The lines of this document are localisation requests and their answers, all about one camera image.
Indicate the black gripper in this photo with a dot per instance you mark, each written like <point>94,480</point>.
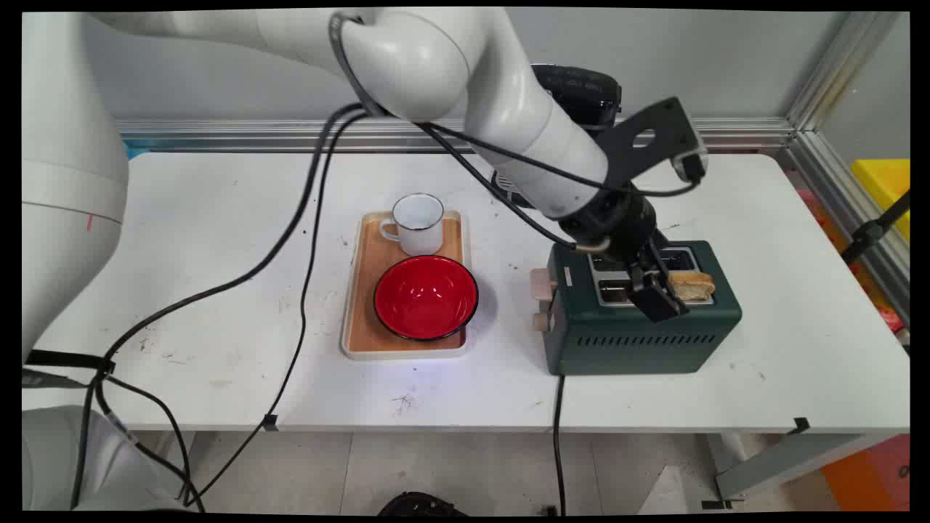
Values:
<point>617,221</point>

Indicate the toasted bread slice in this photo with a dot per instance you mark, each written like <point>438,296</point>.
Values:
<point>692,285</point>

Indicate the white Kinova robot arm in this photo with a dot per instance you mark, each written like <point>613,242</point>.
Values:
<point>443,65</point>

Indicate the dark green toaster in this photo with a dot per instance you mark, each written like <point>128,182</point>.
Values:
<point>643,330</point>

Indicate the black tripod stand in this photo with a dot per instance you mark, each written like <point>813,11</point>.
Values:
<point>875,226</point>

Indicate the grey table leg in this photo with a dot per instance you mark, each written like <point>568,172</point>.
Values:
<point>781,465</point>

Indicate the red bowl with black rim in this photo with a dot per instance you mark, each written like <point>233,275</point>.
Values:
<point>426,298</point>

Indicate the white enamel mug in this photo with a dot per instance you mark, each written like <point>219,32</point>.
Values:
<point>418,224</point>

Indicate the yellow plastic bin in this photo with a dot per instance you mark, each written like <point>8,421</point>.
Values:
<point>885,190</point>

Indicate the wooden tray with white rim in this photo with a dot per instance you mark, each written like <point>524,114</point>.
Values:
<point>367,290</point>

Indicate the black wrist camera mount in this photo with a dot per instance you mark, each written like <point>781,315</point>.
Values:
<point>654,138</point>

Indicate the aluminium frame rail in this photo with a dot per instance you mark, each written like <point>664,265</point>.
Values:
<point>835,145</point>

